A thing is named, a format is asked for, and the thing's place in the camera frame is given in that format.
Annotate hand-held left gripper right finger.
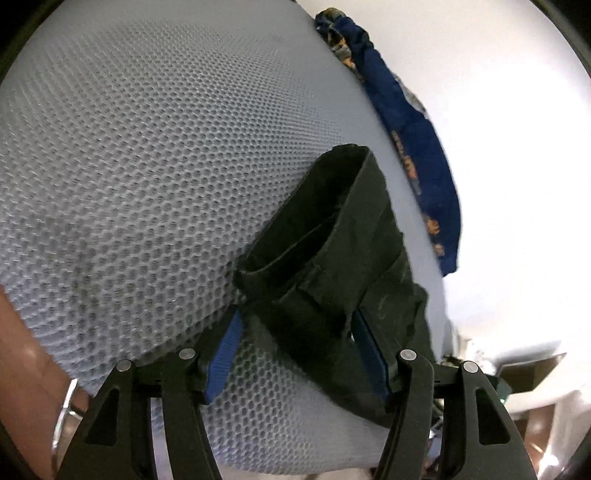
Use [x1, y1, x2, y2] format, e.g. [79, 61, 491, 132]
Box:
[350, 309, 539, 480]

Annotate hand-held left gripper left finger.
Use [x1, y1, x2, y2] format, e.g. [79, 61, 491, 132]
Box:
[55, 311, 245, 480]

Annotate black pants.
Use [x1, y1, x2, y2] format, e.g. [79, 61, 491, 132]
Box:
[233, 144, 437, 430]

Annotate cardboard box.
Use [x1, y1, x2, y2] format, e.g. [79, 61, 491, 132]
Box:
[496, 353, 568, 398]

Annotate chrome metal bar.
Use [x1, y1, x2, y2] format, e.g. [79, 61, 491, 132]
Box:
[50, 377, 88, 464]

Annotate grey mesh mattress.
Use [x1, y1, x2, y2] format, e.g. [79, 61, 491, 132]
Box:
[0, 0, 455, 476]

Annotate blue printed blanket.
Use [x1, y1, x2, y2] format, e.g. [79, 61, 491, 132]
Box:
[315, 7, 463, 278]

